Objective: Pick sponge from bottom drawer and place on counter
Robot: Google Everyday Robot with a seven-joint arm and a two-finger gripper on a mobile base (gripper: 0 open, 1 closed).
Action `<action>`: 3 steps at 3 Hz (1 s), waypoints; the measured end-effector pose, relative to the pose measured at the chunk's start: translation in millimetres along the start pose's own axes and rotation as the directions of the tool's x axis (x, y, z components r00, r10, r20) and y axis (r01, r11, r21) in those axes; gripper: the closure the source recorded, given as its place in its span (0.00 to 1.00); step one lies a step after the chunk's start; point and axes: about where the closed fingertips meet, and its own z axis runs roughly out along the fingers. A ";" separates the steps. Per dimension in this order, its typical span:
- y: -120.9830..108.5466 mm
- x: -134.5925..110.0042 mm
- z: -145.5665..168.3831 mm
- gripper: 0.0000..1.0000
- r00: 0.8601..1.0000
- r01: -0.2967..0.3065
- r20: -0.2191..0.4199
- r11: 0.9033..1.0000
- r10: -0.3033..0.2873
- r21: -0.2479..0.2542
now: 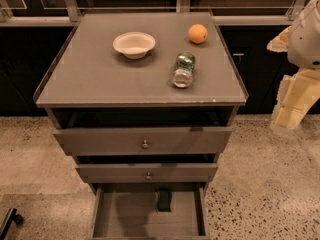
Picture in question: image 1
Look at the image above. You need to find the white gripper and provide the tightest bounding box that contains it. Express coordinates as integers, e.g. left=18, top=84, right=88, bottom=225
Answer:
left=267, top=0, right=320, bottom=130

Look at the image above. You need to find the dark green sponge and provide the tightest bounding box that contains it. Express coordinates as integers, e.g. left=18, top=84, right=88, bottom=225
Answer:
left=157, top=189, right=172, bottom=212

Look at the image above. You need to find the grey drawer cabinet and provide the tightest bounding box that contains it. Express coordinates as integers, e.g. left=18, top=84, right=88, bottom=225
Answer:
left=32, top=11, right=249, bottom=198

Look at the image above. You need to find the grey top drawer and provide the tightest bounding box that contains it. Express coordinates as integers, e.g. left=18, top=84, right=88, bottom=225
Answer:
left=54, top=127, right=231, bottom=156

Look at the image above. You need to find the grey middle drawer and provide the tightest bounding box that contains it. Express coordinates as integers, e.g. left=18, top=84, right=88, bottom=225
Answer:
left=76, top=163, right=217, bottom=183

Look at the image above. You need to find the orange fruit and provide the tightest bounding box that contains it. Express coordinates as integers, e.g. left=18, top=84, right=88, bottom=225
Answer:
left=188, top=24, right=208, bottom=44

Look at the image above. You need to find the white paper bowl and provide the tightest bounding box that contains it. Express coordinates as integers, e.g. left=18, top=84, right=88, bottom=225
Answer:
left=113, top=32, right=156, bottom=59

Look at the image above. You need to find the black caster wheel base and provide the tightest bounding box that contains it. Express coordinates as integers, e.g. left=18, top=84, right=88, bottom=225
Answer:
left=0, top=208, right=24, bottom=240

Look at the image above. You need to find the metal railing frame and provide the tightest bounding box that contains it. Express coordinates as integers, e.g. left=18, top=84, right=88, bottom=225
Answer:
left=0, top=0, right=310, bottom=26

